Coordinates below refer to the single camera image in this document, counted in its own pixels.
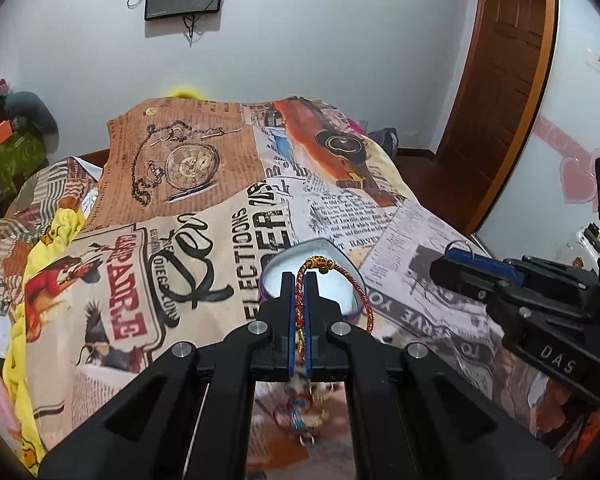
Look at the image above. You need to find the yellow blanket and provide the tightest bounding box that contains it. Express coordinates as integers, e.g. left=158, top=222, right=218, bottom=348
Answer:
left=3, top=208, right=85, bottom=477

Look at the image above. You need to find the red blue beaded bracelet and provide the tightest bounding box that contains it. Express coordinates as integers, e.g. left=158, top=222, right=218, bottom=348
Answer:
left=272, top=391, right=332, bottom=446

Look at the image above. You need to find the green patterned cloth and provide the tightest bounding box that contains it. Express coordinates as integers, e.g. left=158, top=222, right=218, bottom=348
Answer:
left=0, top=130, right=47, bottom=204

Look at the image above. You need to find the wooden door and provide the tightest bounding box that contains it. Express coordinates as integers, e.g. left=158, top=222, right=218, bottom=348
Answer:
left=439, top=0, right=557, bottom=234

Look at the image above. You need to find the yellow round object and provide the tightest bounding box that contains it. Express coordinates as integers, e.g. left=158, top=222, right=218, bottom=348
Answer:
left=166, top=86, right=207, bottom=101

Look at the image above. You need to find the dark grey stuffed bag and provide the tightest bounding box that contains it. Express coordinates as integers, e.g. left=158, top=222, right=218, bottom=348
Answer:
left=3, top=91, right=59, bottom=154

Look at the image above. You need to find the newspaper print bed cover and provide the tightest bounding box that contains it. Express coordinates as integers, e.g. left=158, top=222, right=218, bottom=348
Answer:
left=0, top=95, right=600, bottom=480

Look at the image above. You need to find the dark bag on floor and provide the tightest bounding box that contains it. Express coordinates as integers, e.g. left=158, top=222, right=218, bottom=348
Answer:
left=367, top=127, right=399, bottom=159

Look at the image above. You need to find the red braided bracelet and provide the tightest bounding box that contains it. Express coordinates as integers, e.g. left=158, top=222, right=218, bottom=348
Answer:
left=294, top=254, right=375, bottom=361

